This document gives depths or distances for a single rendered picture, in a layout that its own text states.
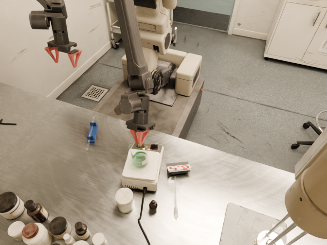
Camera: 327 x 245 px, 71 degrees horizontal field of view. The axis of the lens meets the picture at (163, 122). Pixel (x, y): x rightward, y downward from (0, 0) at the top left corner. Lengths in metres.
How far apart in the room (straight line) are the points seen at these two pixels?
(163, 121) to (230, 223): 0.95
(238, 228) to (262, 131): 1.47
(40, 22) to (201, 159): 0.83
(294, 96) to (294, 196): 2.35
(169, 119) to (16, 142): 0.94
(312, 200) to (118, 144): 0.78
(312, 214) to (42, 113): 1.14
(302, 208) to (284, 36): 2.71
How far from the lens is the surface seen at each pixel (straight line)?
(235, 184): 0.95
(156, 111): 1.70
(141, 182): 0.84
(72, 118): 1.18
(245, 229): 0.88
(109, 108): 1.76
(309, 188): 0.44
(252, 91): 2.65
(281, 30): 3.04
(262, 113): 2.42
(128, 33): 0.82
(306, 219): 0.47
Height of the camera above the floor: 1.55
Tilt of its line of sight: 47 degrees down
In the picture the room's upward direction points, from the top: 2 degrees clockwise
